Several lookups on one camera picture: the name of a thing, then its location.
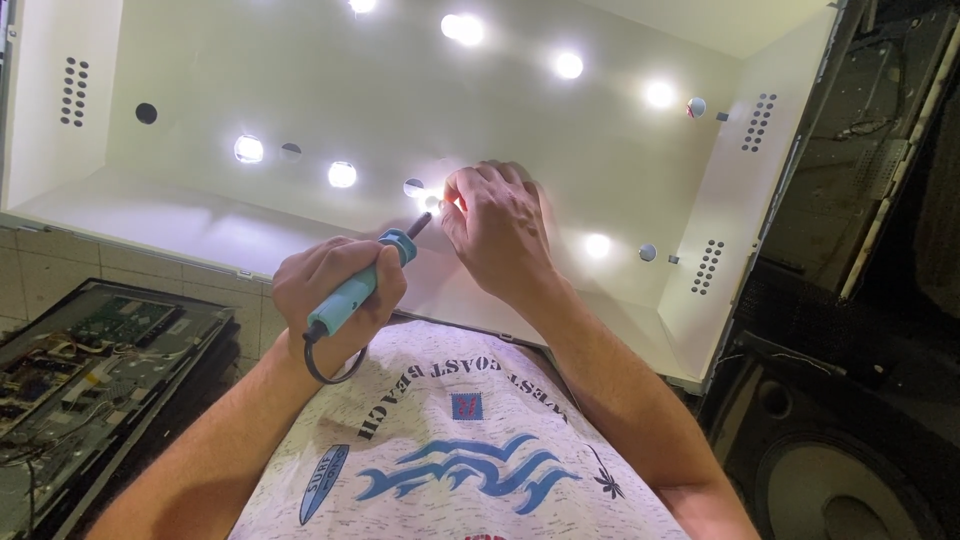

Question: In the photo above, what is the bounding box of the person's left hand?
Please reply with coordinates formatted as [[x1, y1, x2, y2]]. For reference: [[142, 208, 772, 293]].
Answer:
[[271, 236, 408, 378]]

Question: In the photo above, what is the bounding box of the person's right hand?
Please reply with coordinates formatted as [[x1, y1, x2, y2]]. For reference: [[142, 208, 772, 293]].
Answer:
[[437, 159, 561, 303]]

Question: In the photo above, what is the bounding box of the teal handle soldering iron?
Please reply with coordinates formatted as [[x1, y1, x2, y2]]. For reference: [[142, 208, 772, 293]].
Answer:
[[303, 212, 435, 345]]

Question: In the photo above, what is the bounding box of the group of lit LED lenses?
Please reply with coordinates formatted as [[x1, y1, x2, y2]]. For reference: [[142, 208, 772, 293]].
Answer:
[[233, 0, 678, 261]]

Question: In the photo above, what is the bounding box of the white television backlight panel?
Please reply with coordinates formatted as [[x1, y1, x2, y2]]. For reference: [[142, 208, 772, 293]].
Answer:
[[0, 0, 849, 395]]

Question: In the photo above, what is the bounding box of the white printed t-shirt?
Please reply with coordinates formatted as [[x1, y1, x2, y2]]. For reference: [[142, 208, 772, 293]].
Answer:
[[228, 318, 691, 540]]

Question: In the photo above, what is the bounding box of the opened television with circuit boards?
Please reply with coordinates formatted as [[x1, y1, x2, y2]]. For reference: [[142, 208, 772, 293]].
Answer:
[[0, 278, 243, 540]]

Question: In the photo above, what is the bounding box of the dark television back chassis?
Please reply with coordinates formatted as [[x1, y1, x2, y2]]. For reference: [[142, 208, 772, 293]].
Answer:
[[757, 0, 960, 301]]

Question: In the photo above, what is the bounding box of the black loudspeaker box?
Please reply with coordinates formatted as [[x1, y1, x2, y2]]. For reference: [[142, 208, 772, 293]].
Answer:
[[701, 330, 960, 540]]

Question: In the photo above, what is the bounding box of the black soldering iron cable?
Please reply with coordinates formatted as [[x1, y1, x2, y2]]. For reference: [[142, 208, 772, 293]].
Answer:
[[303, 330, 369, 386]]

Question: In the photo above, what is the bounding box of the long white frame strip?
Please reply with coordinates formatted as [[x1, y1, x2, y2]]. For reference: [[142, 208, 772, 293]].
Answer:
[[838, 11, 960, 303]]

